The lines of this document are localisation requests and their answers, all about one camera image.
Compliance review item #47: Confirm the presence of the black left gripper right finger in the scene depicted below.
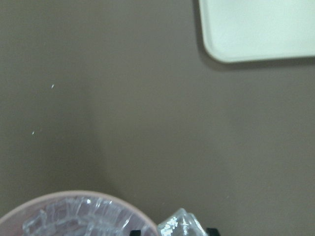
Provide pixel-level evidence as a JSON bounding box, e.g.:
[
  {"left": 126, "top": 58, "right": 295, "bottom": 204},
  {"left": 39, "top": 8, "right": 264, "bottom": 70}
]
[{"left": 206, "top": 228, "right": 219, "bottom": 236}]

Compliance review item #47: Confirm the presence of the pink bowl of ice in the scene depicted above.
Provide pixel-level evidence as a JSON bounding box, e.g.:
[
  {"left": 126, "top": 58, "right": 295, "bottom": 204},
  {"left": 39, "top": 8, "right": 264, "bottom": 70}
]
[{"left": 0, "top": 190, "right": 158, "bottom": 236}]

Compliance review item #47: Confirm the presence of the cream rabbit serving tray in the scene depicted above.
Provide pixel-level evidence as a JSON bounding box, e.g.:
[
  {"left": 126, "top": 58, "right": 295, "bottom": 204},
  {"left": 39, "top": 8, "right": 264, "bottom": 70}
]
[{"left": 199, "top": 0, "right": 315, "bottom": 63}]

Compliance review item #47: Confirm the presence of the clear ice cube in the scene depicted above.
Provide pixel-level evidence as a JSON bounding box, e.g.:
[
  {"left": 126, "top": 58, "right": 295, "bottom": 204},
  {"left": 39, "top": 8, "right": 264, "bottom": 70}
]
[{"left": 157, "top": 208, "right": 208, "bottom": 236}]

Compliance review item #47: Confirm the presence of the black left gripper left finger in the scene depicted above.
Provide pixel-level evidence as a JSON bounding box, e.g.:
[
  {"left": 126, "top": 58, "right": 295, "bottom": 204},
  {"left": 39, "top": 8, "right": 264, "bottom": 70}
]
[{"left": 129, "top": 230, "right": 141, "bottom": 236}]

